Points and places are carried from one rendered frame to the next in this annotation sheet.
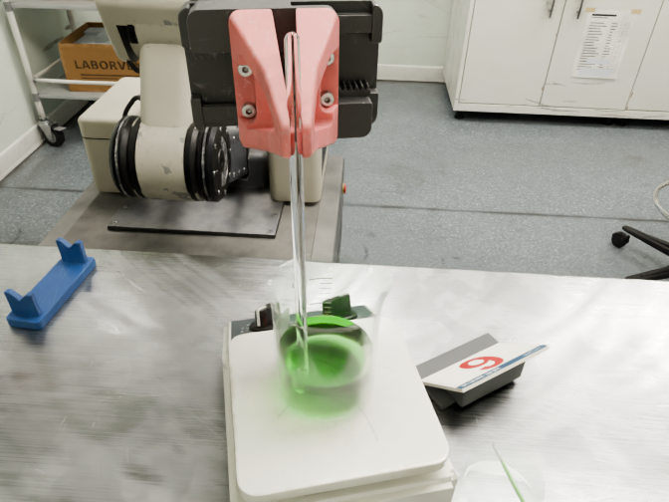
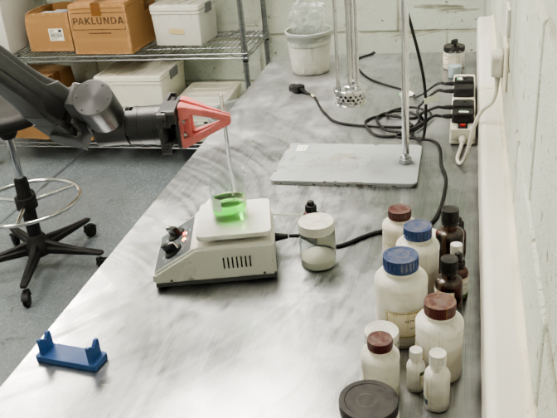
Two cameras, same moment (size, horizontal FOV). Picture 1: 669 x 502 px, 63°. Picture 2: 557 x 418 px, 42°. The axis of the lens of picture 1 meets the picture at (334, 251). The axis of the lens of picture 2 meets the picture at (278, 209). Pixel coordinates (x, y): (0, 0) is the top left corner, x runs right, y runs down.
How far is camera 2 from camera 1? 1.06 m
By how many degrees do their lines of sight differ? 64
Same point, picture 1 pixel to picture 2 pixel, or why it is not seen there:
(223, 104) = (169, 142)
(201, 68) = (163, 133)
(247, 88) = (183, 128)
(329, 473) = (267, 216)
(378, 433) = (255, 208)
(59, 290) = (78, 350)
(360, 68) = not seen: hidden behind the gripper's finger
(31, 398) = (163, 348)
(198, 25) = (174, 114)
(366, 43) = not seen: hidden behind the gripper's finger
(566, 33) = not seen: outside the picture
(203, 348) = (153, 297)
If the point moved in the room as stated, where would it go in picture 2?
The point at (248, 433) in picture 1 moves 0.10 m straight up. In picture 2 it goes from (246, 230) to (239, 172)
